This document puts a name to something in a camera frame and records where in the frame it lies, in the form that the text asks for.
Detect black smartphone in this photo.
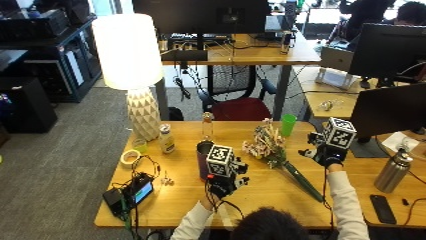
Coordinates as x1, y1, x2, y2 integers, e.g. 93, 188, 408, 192
369, 194, 398, 225

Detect white table lamp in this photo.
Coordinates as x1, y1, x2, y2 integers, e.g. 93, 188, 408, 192
90, 13, 165, 142

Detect dried flower bouquet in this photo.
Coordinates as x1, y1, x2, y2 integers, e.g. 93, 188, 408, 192
241, 117, 326, 204

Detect white paper sheet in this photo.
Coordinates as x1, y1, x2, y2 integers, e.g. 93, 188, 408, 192
380, 131, 420, 155

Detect large black monitor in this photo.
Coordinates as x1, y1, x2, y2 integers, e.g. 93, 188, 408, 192
130, 0, 273, 51

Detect black cabinet box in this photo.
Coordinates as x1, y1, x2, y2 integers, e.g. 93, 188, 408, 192
0, 76, 60, 135

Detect white marker cube, right glove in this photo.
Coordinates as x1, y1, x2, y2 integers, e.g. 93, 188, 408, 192
322, 117, 358, 150

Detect clear glass bottle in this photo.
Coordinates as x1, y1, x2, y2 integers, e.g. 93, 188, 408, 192
201, 111, 215, 143

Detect black glove cable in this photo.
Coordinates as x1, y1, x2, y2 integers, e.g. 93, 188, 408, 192
321, 165, 337, 240

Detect black device cables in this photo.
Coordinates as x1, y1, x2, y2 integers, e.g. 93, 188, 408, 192
109, 154, 162, 240

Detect stainless steel water bottle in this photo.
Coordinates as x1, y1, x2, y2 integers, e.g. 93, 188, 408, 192
373, 147, 414, 194

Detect small silver metal object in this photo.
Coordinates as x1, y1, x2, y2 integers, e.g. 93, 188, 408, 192
160, 170, 175, 187

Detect wooden desk with grey legs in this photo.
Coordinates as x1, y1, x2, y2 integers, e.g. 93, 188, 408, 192
153, 30, 322, 122

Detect red cable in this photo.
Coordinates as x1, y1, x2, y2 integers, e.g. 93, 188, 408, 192
402, 197, 426, 228

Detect silver laptop on stand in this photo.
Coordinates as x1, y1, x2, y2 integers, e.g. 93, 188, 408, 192
314, 46, 357, 91

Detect green plastic cup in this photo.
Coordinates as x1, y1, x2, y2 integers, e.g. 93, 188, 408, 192
279, 113, 298, 138

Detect small bottle on desk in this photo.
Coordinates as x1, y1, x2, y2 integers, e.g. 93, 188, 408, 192
279, 30, 294, 55

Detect person's right hand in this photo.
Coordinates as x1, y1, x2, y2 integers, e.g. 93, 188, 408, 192
297, 131, 350, 168

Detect small yellow-green glass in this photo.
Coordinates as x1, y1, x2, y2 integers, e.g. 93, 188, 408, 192
132, 137, 149, 155

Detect white tape roll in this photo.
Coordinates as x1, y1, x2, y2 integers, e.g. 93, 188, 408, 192
120, 149, 142, 169

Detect red office chair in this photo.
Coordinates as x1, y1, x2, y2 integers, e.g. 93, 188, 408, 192
197, 64, 278, 122

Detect black power strip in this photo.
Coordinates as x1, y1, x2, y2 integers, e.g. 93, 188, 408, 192
166, 32, 233, 43

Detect person's left hand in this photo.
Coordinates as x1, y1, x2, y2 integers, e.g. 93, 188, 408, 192
203, 155, 250, 200

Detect clear plastic item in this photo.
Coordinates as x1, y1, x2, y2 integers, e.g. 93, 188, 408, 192
315, 98, 346, 113

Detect black under-desk box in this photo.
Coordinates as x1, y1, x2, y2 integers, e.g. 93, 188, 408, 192
160, 49, 209, 62

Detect black bag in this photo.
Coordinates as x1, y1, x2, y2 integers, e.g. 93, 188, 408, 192
167, 106, 186, 122

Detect black shelf unit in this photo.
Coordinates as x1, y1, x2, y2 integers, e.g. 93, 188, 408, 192
0, 0, 104, 104

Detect black monitor with square base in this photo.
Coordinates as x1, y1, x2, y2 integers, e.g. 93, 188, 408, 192
349, 82, 426, 159

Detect black monitor beside laptop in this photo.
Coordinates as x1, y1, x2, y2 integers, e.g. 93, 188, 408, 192
347, 22, 426, 88

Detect purple tumbler cup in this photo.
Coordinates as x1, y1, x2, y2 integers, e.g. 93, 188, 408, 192
195, 140, 217, 181

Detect wooden side desk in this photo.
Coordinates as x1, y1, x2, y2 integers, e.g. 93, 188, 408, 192
295, 65, 426, 122

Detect white marker cube, glove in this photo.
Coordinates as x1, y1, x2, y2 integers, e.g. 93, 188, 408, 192
322, 117, 358, 150
205, 144, 235, 178

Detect black recording device with screen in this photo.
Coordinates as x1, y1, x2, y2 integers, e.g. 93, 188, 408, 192
101, 172, 156, 218

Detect white marker cube, left glove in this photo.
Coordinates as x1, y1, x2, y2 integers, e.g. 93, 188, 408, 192
205, 144, 235, 178

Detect yellow bottle with silver cap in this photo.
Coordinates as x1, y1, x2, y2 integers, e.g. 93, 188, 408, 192
158, 123, 177, 155

